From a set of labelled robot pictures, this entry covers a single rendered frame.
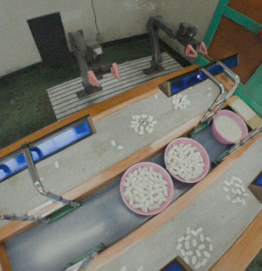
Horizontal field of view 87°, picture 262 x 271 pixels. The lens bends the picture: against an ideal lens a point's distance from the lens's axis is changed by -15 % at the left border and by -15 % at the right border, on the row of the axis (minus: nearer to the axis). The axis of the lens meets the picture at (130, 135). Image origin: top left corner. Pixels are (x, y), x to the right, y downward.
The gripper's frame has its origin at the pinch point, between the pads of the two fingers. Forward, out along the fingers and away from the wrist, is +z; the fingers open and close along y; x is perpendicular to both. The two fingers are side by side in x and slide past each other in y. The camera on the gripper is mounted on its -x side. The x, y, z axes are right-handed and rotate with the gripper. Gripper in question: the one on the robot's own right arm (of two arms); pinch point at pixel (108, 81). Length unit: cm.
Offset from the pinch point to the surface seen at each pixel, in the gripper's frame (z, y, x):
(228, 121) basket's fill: 36, 74, 33
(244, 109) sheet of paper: 37, 91, 29
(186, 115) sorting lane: 18, 47, 33
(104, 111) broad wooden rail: -8.1, -0.6, 30.9
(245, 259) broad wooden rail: 101, 20, 29
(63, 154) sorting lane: 6.5, -33.3, 33.2
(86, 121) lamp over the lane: 17.8, -16.8, -2.8
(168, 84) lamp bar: 15.5, 20.5, -3.2
